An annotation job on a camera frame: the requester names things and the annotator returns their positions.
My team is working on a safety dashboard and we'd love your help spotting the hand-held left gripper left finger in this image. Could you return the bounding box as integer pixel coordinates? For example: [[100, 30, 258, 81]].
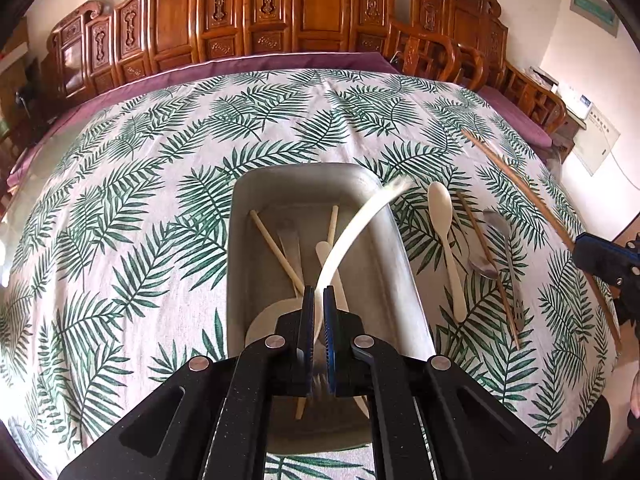
[[57, 285, 317, 480]]

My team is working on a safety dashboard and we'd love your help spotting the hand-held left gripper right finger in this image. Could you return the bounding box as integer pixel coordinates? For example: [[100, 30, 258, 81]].
[[322, 285, 571, 480]]

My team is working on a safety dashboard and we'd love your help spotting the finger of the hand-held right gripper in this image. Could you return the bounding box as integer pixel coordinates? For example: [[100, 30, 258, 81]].
[[574, 232, 640, 287]]

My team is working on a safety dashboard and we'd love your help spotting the wooden chopstick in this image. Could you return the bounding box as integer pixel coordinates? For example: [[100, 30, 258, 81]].
[[295, 205, 340, 421], [456, 191, 521, 350], [461, 129, 623, 353], [249, 210, 306, 293]]

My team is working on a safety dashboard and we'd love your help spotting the grey metal tin box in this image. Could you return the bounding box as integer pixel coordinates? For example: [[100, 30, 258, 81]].
[[226, 162, 436, 456]]

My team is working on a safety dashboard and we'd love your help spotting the metal fork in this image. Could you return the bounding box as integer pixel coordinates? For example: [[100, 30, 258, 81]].
[[482, 209, 526, 331]]

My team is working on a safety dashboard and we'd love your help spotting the cream long spoon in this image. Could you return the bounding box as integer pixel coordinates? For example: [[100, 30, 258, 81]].
[[427, 181, 466, 323], [314, 174, 416, 293]]

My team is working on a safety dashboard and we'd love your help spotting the metal spoon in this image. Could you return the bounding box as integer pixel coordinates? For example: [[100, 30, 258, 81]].
[[469, 254, 501, 281]]

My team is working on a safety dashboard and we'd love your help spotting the wooden side table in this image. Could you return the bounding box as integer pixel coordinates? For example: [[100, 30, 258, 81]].
[[525, 65, 591, 156]]

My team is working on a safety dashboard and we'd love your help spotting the dark clothing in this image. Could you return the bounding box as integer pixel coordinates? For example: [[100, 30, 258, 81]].
[[565, 400, 617, 467]]

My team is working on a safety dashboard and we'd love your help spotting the purple armchair cushion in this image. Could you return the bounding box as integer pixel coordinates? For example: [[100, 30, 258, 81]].
[[480, 85, 553, 147]]

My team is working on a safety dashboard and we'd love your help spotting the white tabletop device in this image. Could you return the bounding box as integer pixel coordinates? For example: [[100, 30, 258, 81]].
[[557, 80, 596, 120]]

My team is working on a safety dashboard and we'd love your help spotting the green leaf print tablecloth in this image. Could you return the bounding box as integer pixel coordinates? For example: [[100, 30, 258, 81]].
[[0, 67, 621, 480]]

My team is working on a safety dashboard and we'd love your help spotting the carved wooden armchair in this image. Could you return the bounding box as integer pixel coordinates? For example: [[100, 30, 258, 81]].
[[410, 0, 568, 136]]

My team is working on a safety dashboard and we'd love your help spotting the purple sofa cushion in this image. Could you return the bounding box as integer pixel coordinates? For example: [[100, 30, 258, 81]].
[[7, 51, 401, 186]]

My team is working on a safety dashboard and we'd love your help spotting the carved wooden sofa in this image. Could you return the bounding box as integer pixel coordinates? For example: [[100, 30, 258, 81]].
[[40, 0, 491, 111]]

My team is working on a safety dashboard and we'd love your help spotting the white electrical wall panel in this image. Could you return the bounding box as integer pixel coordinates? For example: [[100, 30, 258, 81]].
[[574, 106, 622, 177]]

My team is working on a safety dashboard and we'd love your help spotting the grey green wall panel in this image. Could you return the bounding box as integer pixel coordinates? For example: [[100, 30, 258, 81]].
[[570, 0, 621, 38]]

